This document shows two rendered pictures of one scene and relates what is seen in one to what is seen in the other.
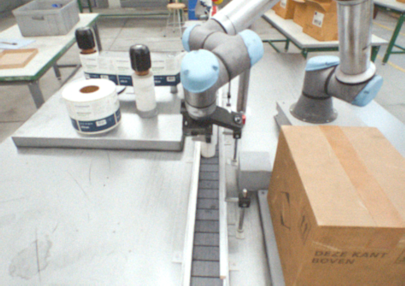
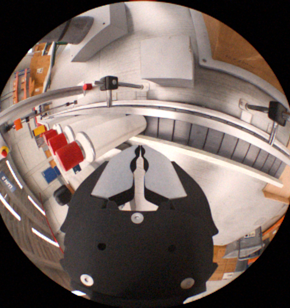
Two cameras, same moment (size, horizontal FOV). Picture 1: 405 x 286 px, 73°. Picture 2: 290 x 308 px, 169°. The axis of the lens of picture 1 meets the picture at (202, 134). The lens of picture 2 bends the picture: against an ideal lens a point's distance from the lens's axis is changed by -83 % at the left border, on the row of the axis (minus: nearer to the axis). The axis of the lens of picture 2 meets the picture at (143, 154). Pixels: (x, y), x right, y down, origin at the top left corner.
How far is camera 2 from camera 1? 74 cm
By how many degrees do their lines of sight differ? 39
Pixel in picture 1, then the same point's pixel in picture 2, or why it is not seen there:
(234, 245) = (259, 120)
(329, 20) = (40, 65)
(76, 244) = not seen: hidden behind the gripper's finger
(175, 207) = (206, 164)
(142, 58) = (61, 198)
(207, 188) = (206, 134)
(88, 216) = not seen: hidden behind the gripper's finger
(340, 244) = not seen: outside the picture
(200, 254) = (269, 164)
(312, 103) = (73, 26)
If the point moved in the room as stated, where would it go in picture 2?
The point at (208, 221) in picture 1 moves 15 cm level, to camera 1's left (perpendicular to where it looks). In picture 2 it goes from (250, 148) to (226, 193)
